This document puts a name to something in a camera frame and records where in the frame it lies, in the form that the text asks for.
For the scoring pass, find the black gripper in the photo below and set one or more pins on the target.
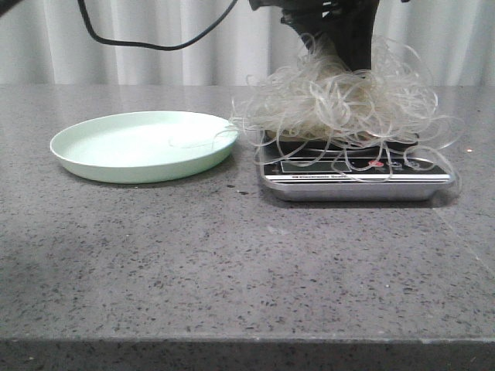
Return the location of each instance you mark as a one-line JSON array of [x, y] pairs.
[[351, 31]]

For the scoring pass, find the translucent white vermicelli bundle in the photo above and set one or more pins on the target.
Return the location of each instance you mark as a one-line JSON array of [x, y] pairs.
[[321, 99]]

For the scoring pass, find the black silver kitchen scale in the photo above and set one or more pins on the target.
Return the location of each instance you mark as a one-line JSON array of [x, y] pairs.
[[317, 171]]

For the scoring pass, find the pale green round plate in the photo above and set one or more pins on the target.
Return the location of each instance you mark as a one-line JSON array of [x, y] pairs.
[[144, 147]]

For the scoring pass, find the white pleated curtain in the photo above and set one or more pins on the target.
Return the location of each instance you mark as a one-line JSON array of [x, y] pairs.
[[46, 41]]

